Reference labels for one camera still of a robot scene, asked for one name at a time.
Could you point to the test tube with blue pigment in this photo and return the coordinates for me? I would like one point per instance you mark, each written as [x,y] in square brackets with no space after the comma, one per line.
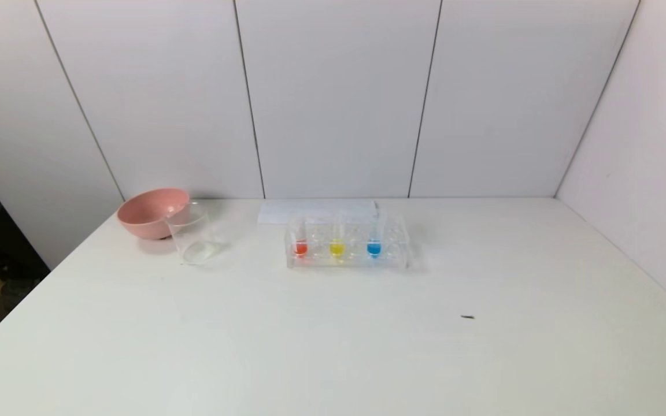
[374,248]

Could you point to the clear glass beaker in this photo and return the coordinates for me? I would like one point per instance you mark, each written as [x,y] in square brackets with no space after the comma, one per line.
[197,245]

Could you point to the pink plastic bowl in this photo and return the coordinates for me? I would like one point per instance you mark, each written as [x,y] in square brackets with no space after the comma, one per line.
[145,214]

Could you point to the test tube with red pigment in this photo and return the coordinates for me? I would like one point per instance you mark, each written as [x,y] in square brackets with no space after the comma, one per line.
[299,248]

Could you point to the white paper sheet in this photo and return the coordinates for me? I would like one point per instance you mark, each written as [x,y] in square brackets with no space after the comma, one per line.
[310,208]

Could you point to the test tube with yellow pigment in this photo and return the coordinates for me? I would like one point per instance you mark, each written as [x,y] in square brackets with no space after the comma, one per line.
[337,249]

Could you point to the clear acrylic test tube rack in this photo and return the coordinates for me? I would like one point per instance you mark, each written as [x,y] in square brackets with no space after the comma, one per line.
[393,248]

